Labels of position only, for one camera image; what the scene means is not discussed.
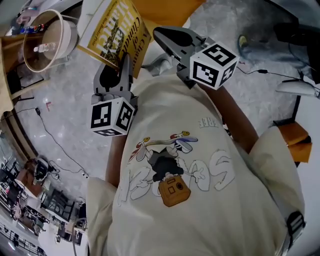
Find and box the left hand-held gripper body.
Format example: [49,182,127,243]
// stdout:
[86,90,139,137]

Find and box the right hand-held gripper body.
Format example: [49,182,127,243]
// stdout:
[175,36,240,91]

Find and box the yellow book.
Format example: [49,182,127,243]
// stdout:
[76,0,154,80]

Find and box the person's right forearm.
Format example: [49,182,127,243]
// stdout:
[198,83,261,155]

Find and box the person's left forearm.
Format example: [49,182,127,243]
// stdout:
[104,134,130,188]

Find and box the person's white shoe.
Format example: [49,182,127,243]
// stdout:
[149,56,176,77]

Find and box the orange pillow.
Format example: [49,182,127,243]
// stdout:
[129,0,208,28]

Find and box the dark teal rolled mat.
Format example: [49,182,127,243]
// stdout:
[236,33,277,65]

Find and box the white round low table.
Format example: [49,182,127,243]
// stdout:
[59,14,80,60]

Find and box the clear plastic water bottle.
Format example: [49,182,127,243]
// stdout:
[33,42,57,54]

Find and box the white and black device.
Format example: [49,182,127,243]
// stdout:
[31,156,55,184]

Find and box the black wheeled stand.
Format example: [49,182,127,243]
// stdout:
[273,21,320,85]

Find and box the white side table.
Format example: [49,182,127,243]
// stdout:
[274,80,320,123]

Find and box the blue red snack packet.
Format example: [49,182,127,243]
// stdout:
[19,23,48,35]

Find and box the brown wooden cabinet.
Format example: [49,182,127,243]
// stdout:
[14,159,44,199]

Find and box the orange storage box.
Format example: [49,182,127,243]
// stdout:
[273,120,313,164]

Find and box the person's cream printed T-shirt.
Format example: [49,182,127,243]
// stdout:
[86,74,307,256]

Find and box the black metal railing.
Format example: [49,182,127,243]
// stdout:
[0,223,48,256]

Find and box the black floor cable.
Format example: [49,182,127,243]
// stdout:
[3,106,90,179]
[234,63,305,82]

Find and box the black metal frame table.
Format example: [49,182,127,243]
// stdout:
[39,187,87,227]

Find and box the black strap buckle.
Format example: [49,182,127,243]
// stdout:
[286,211,306,251]

